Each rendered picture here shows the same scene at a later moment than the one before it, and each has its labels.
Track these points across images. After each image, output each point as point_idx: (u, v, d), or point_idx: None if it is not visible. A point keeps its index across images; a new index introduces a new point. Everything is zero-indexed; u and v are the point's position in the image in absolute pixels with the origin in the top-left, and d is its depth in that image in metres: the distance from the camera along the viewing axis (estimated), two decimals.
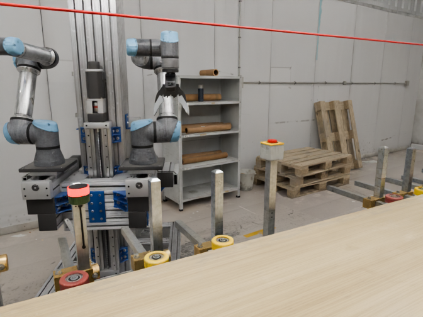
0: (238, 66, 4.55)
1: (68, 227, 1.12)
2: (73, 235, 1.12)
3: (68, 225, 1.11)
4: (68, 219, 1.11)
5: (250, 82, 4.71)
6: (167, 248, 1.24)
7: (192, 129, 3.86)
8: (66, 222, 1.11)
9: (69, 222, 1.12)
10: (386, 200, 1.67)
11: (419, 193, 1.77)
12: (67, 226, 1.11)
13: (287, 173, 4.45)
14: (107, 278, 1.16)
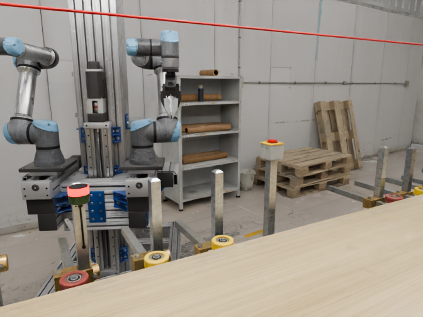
0: (238, 66, 4.55)
1: (68, 227, 1.12)
2: (73, 235, 1.12)
3: (68, 225, 1.11)
4: (68, 219, 1.11)
5: (250, 82, 4.71)
6: (167, 248, 1.24)
7: (192, 129, 3.86)
8: (66, 222, 1.11)
9: (69, 222, 1.12)
10: (386, 200, 1.67)
11: (419, 193, 1.77)
12: (67, 226, 1.11)
13: (287, 173, 4.45)
14: (107, 278, 1.16)
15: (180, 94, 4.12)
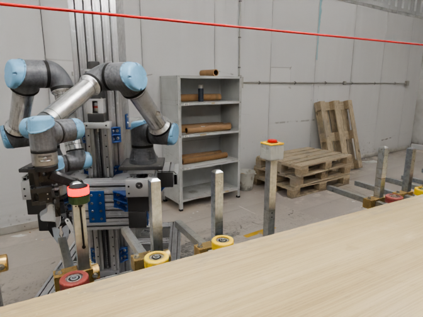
0: (238, 66, 4.55)
1: (68, 227, 1.12)
2: (73, 235, 1.12)
3: (68, 225, 1.11)
4: (68, 219, 1.11)
5: (250, 82, 4.71)
6: (167, 248, 1.24)
7: (192, 129, 3.86)
8: (66, 222, 1.11)
9: (69, 222, 1.12)
10: (386, 200, 1.67)
11: (419, 193, 1.77)
12: (67, 226, 1.11)
13: (287, 173, 4.45)
14: (107, 278, 1.16)
15: (180, 94, 4.12)
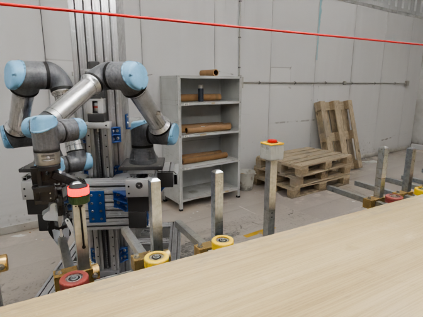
0: (238, 66, 4.55)
1: (68, 227, 1.12)
2: (73, 235, 1.12)
3: (68, 225, 1.11)
4: (68, 219, 1.11)
5: (250, 82, 4.71)
6: (167, 248, 1.24)
7: (192, 129, 3.86)
8: (66, 222, 1.11)
9: (69, 222, 1.12)
10: (386, 200, 1.67)
11: (419, 193, 1.77)
12: (67, 226, 1.11)
13: (287, 173, 4.45)
14: (107, 278, 1.16)
15: (180, 94, 4.12)
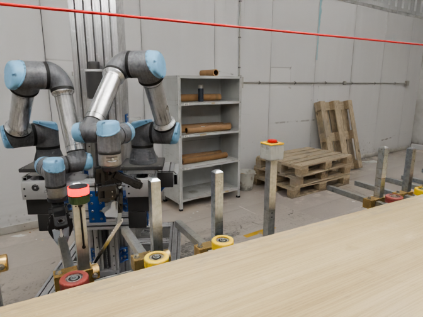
0: (238, 66, 4.55)
1: (116, 224, 1.20)
2: (111, 233, 1.18)
3: (118, 224, 1.20)
4: (123, 220, 1.21)
5: (250, 82, 4.71)
6: (167, 248, 1.24)
7: (192, 129, 3.86)
8: (119, 221, 1.20)
9: (121, 222, 1.20)
10: (386, 200, 1.67)
11: (419, 193, 1.77)
12: (117, 223, 1.20)
13: (287, 173, 4.45)
14: (107, 278, 1.16)
15: (180, 94, 4.12)
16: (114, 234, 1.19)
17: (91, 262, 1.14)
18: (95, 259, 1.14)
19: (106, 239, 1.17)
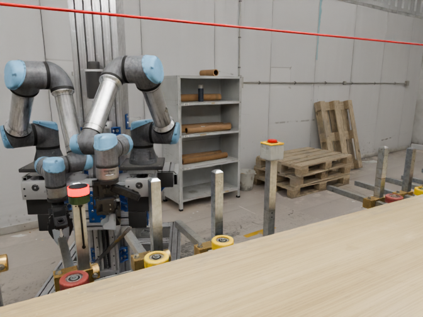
0: (238, 66, 4.55)
1: (124, 231, 1.22)
2: (118, 238, 1.20)
3: (126, 230, 1.22)
4: (131, 228, 1.23)
5: (250, 82, 4.71)
6: (167, 248, 1.24)
7: (192, 129, 3.86)
8: (128, 228, 1.22)
9: (128, 230, 1.22)
10: (386, 200, 1.67)
11: (419, 193, 1.77)
12: (125, 230, 1.22)
13: (287, 173, 4.45)
14: (107, 278, 1.16)
15: (180, 94, 4.12)
16: (120, 239, 1.20)
17: (92, 262, 1.14)
18: (97, 260, 1.15)
19: (112, 243, 1.18)
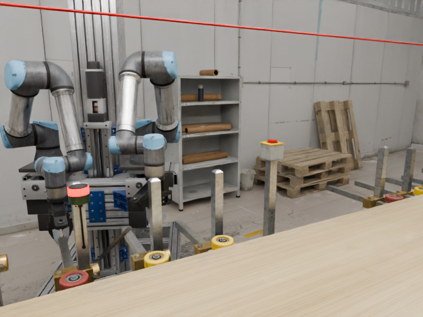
0: (238, 66, 4.55)
1: (124, 231, 1.22)
2: (118, 238, 1.20)
3: (126, 230, 1.22)
4: (131, 228, 1.23)
5: (250, 82, 4.71)
6: (167, 248, 1.24)
7: (192, 129, 3.86)
8: (128, 228, 1.22)
9: (128, 230, 1.22)
10: (386, 200, 1.67)
11: (419, 193, 1.77)
12: (125, 230, 1.22)
13: (287, 173, 4.45)
14: (107, 278, 1.16)
15: (180, 94, 4.12)
16: (120, 239, 1.20)
17: (92, 262, 1.14)
18: (97, 260, 1.15)
19: (112, 243, 1.18)
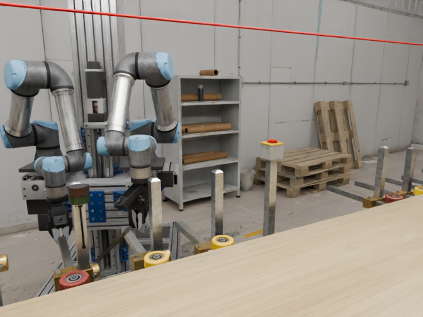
0: (238, 66, 4.55)
1: (124, 231, 1.22)
2: (118, 238, 1.20)
3: (126, 230, 1.22)
4: (131, 228, 1.23)
5: (250, 82, 4.71)
6: (167, 248, 1.24)
7: (192, 129, 3.86)
8: (128, 228, 1.22)
9: (128, 230, 1.22)
10: (386, 200, 1.67)
11: (419, 193, 1.77)
12: (125, 230, 1.22)
13: (287, 173, 4.45)
14: (107, 278, 1.16)
15: (180, 94, 4.12)
16: (120, 239, 1.20)
17: (92, 262, 1.14)
18: (97, 260, 1.15)
19: (112, 243, 1.18)
